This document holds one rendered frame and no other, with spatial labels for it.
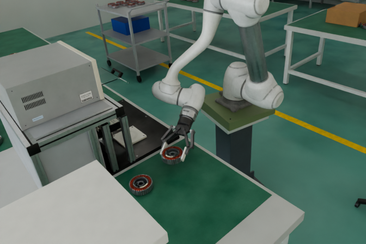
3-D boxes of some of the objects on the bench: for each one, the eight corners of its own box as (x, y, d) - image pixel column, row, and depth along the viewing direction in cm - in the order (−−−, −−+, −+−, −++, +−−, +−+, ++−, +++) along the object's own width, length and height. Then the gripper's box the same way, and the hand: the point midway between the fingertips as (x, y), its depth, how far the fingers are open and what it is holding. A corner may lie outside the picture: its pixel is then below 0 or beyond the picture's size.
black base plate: (123, 101, 225) (123, 98, 224) (180, 138, 181) (179, 135, 180) (61, 128, 200) (60, 125, 199) (108, 178, 156) (107, 175, 155)
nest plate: (133, 127, 191) (133, 125, 191) (146, 136, 181) (146, 135, 180) (111, 137, 183) (111, 135, 183) (124, 148, 173) (124, 146, 172)
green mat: (184, 138, 181) (184, 138, 181) (272, 195, 139) (272, 194, 139) (16, 233, 131) (15, 232, 131) (73, 365, 90) (73, 365, 90)
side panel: (105, 178, 157) (91, 125, 140) (108, 181, 154) (93, 128, 138) (50, 208, 142) (28, 153, 126) (53, 212, 140) (30, 157, 124)
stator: (126, 186, 150) (124, 181, 148) (145, 176, 156) (144, 170, 154) (136, 200, 142) (135, 194, 140) (157, 188, 148) (156, 182, 146)
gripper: (164, 112, 166) (148, 150, 157) (205, 120, 156) (190, 160, 147) (169, 119, 172) (154, 155, 163) (208, 126, 162) (194, 166, 153)
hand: (172, 154), depth 155 cm, fingers closed on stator, 11 cm apart
